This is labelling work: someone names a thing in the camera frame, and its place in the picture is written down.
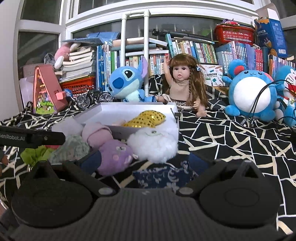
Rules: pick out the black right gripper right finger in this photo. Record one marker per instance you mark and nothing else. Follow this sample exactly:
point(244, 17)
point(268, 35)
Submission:
point(207, 171)

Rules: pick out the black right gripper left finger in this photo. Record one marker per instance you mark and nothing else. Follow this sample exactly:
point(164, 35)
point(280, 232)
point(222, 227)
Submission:
point(82, 170)

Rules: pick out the green and pink scrunchie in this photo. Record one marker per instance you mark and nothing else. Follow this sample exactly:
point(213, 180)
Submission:
point(42, 153)

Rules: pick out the green plaid cloth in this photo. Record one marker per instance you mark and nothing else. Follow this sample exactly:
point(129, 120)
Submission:
point(74, 148)

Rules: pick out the pink cloth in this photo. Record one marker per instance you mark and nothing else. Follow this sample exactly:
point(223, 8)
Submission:
point(96, 134)

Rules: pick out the blue brocade pouch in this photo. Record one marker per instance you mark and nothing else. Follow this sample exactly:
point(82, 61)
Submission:
point(166, 176)

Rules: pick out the purple plush toy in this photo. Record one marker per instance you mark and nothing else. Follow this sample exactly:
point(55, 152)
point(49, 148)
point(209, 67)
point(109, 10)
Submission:
point(116, 157)

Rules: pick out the white fluffy plush toy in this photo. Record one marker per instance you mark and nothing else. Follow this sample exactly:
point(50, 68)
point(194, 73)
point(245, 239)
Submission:
point(149, 144)

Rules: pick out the gold sequin heart pillow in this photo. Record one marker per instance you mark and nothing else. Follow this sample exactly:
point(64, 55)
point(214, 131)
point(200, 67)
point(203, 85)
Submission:
point(146, 119)

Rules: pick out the left hand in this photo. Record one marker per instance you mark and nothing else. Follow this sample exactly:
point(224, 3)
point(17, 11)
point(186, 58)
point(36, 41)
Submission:
point(3, 158)

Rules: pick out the black white patterned blanket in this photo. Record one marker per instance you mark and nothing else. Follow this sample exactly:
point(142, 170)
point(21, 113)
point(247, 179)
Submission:
point(217, 136)

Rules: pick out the pink triangular toy house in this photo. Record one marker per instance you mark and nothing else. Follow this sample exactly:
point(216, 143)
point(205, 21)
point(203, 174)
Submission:
point(48, 96)

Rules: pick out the white cardboard box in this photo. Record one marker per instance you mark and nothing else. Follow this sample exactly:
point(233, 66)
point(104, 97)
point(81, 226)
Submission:
point(111, 113)

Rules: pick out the miniature black bicycle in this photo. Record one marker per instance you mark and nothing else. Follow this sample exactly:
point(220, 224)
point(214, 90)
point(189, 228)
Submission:
point(91, 97)

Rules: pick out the red plastic basket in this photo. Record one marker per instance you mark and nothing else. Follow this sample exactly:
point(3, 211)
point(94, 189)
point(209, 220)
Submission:
point(78, 86)

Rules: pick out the blue round plush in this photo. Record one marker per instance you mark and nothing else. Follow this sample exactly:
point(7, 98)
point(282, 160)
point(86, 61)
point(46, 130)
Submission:
point(251, 93)

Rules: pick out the brown haired baby doll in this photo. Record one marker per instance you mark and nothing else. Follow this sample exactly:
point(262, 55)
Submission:
point(186, 84)

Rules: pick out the pink white bunny plush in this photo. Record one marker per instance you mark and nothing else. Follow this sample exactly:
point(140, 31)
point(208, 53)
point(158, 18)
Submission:
point(63, 53)

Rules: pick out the stack of books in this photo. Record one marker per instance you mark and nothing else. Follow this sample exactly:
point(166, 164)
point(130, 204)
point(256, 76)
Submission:
point(81, 63)

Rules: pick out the blue Stitch plush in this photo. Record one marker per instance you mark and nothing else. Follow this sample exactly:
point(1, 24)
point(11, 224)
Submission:
point(126, 82)

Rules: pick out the Doraemon plush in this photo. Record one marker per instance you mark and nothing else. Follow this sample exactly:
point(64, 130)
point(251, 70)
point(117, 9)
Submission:
point(285, 104)

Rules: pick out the row of upright books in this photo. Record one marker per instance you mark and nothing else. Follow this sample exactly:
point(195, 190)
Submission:
point(213, 62)

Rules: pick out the red basket on books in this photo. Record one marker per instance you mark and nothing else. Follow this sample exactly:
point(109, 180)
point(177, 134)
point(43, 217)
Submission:
point(226, 33)

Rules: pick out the blue cardboard box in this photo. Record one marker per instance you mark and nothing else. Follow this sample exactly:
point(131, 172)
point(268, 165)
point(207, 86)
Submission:
point(270, 35)

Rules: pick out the white pipe rack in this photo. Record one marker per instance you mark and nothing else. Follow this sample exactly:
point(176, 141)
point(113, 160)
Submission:
point(134, 41)

